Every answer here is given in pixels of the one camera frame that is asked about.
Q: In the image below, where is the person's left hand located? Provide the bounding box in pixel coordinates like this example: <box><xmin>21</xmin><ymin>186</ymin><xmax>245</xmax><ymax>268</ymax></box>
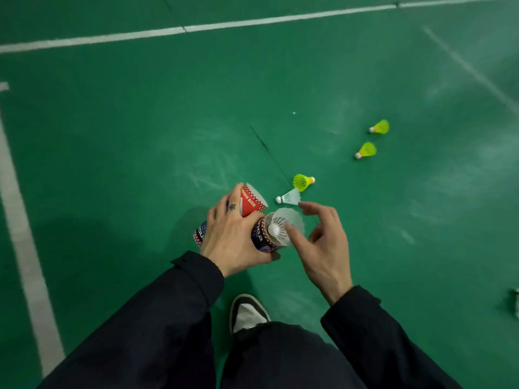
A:
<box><xmin>201</xmin><ymin>183</ymin><xmax>281</xmax><ymax>277</ymax></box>

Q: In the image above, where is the person's left forearm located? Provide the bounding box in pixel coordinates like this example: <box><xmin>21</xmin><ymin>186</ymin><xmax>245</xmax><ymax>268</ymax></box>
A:
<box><xmin>37</xmin><ymin>250</ymin><xmax>225</xmax><ymax>389</ymax></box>

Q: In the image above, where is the dark blue shuttlecock tube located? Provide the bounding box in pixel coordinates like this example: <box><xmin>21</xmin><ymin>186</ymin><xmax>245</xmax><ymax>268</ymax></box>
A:
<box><xmin>193</xmin><ymin>214</ymin><xmax>284</xmax><ymax>253</ymax></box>

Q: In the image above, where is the red shuttlecock tube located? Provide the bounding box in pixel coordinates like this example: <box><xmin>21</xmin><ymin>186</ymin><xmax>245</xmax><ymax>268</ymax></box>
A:
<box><xmin>239</xmin><ymin>183</ymin><xmax>269</xmax><ymax>218</ymax></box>

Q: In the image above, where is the black and white shoe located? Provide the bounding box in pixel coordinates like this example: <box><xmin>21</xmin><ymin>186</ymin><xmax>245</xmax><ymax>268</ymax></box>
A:
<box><xmin>229</xmin><ymin>294</ymin><xmax>271</xmax><ymax>335</ymax></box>

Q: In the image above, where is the person's right forearm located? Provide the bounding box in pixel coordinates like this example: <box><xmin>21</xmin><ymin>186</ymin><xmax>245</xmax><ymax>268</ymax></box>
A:
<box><xmin>320</xmin><ymin>285</ymin><xmax>464</xmax><ymax>389</ymax></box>

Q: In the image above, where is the white shuttlecock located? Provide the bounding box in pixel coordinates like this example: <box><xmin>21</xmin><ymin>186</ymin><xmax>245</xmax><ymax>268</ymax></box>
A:
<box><xmin>275</xmin><ymin>188</ymin><xmax>301</xmax><ymax>206</ymax></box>
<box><xmin>265</xmin><ymin>207</ymin><xmax>306</xmax><ymax>247</ymax></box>

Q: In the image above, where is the person's black trouser leg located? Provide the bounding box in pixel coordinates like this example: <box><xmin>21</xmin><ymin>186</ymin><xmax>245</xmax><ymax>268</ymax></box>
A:
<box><xmin>220</xmin><ymin>321</ymin><xmax>366</xmax><ymax>389</ymax></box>

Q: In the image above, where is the person's right hand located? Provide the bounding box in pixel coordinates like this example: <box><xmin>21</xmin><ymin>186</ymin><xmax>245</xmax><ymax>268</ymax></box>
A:
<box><xmin>283</xmin><ymin>202</ymin><xmax>354</xmax><ymax>307</ymax></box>

